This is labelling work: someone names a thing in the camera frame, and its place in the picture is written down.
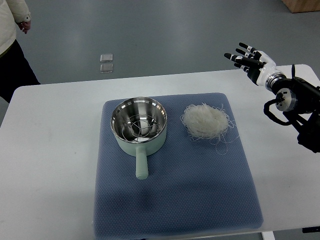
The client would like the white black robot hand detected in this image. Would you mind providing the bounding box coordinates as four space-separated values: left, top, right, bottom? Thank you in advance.
224 42 277 86

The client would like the white vermicelli bundle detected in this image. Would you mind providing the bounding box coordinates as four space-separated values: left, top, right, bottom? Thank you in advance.
180 102 237 156

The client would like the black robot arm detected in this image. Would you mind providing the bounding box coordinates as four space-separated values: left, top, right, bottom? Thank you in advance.
263 65 320 153

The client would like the mint green steel pot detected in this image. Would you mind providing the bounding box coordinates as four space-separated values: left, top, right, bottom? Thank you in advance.
110 97 168 180

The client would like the wooden box corner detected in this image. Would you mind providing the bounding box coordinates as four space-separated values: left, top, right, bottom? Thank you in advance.
283 0 320 13

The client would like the blue textured mat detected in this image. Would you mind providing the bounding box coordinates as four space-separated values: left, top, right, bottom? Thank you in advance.
93 93 264 240

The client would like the upper metal floor plate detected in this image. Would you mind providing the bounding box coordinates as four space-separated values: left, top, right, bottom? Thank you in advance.
100 53 113 63

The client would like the metal floor plate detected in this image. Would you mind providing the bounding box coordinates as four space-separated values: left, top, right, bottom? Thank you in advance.
100 63 114 73
100 53 113 63

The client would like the lower metal floor plate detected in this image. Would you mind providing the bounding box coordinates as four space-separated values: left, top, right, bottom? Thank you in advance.
100 63 114 73

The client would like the black object under table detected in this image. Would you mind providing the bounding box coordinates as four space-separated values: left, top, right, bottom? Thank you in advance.
302 226 320 234

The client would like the person in white jacket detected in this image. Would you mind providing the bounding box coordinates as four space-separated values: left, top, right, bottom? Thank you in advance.
0 0 40 103

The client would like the wire steaming rack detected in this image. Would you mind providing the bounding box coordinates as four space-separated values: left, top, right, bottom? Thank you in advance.
121 114 161 141

